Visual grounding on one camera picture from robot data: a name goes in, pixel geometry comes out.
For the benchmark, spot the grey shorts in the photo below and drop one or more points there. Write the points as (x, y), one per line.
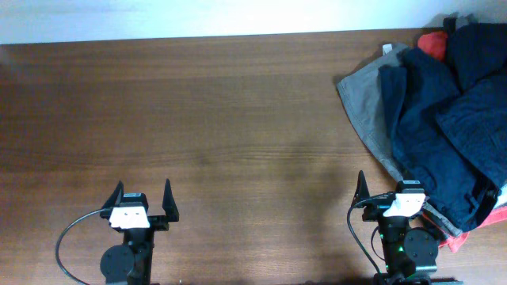
(368, 111)

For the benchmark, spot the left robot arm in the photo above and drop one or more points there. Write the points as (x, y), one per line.
(130, 262)

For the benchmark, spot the dark navy garment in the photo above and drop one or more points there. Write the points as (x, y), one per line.
(475, 122)

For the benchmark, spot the navy blue shorts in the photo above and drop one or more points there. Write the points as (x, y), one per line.
(447, 126)

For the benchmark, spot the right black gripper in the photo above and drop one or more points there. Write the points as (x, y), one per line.
(375, 209)

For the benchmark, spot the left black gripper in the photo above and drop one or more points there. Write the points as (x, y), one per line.
(161, 222)

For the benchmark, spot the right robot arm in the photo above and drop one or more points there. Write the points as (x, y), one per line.
(409, 253)

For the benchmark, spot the red garment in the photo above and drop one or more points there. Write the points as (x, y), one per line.
(434, 44)

